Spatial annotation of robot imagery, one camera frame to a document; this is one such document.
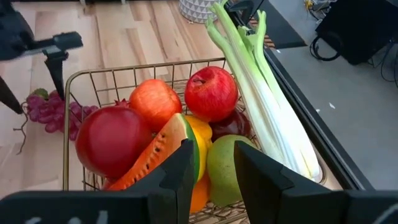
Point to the black hazard-striped floor mat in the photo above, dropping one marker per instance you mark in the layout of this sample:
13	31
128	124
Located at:
280	28

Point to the orange fruit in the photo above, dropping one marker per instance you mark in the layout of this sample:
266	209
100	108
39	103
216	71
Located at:
199	193

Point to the black equipment case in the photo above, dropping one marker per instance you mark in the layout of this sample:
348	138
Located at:
357	28

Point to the dark red apple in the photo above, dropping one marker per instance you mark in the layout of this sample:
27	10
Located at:
112	140

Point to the yellow lemon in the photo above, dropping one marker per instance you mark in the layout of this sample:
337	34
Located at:
203	137

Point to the black aluminium table frame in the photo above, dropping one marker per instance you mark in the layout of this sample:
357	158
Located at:
311	118

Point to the orange red peach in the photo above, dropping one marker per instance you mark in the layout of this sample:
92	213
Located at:
155	102

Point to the green pear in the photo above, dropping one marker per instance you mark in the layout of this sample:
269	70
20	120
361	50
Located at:
222	168

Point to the dark maroon plum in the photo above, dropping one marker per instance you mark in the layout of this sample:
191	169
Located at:
231	126

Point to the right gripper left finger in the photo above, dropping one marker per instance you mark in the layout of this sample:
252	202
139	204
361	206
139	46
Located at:
124	205

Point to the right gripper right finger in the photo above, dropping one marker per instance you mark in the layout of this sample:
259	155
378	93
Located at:
295	205

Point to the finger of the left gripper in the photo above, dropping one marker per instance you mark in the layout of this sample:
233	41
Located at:
8	96
56	74

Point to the watermelon slice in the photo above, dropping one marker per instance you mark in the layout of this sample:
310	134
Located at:
155	152

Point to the green plant in white pot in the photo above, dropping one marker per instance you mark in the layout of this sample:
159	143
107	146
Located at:
199	9

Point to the purple grape bunch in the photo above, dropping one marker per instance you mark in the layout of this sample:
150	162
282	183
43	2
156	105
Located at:
49	115

